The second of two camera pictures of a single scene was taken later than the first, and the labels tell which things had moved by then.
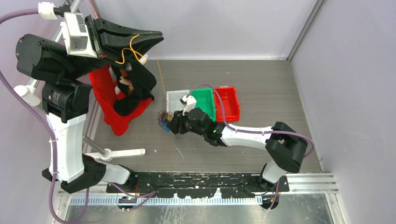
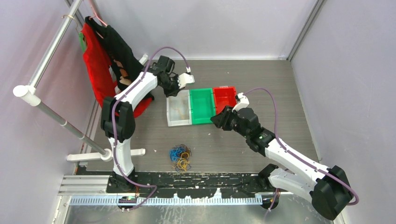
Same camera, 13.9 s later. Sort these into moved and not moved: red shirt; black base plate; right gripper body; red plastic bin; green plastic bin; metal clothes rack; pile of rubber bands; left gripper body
Moved: right gripper body; pile of rubber bands; left gripper body
Not moved: red shirt; black base plate; red plastic bin; metal clothes rack; green plastic bin
